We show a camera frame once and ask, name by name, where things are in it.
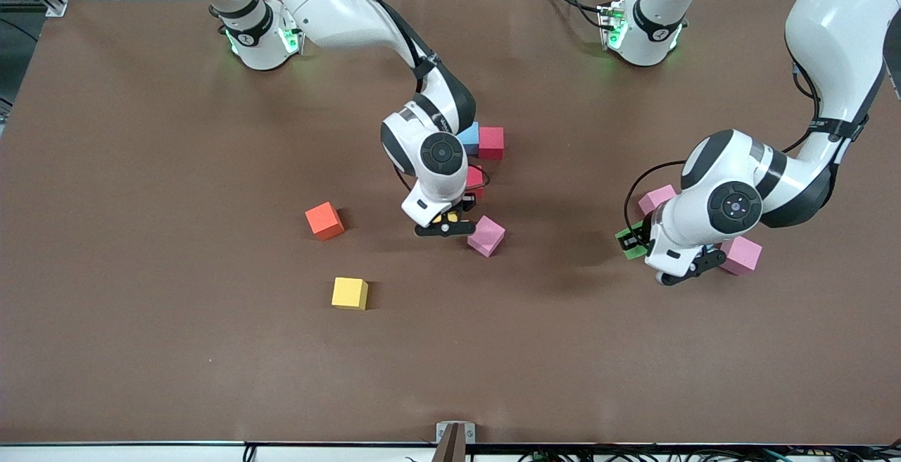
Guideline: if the green foam cube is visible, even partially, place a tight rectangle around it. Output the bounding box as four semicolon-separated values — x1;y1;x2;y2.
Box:
615;221;653;261

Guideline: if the pink foam cube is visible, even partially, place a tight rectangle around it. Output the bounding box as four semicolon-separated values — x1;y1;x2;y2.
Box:
467;215;507;258
722;237;763;277
638;185;679;217

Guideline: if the orange foam cube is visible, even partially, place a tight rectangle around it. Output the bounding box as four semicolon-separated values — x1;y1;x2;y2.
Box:
305;201;346;242

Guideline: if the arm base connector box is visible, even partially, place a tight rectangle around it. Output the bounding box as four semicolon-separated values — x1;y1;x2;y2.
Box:
597;1;629;51
280;18;305;56

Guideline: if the large table cover sheet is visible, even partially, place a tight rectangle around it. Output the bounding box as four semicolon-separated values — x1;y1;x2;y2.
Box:
0;0;901;445

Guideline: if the grey metal table bracket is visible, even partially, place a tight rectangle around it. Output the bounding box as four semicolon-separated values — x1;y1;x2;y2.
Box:
431;421;477;462

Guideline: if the white table edge rail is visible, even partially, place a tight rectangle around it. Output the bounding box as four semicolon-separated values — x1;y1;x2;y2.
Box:
0;442;901;462

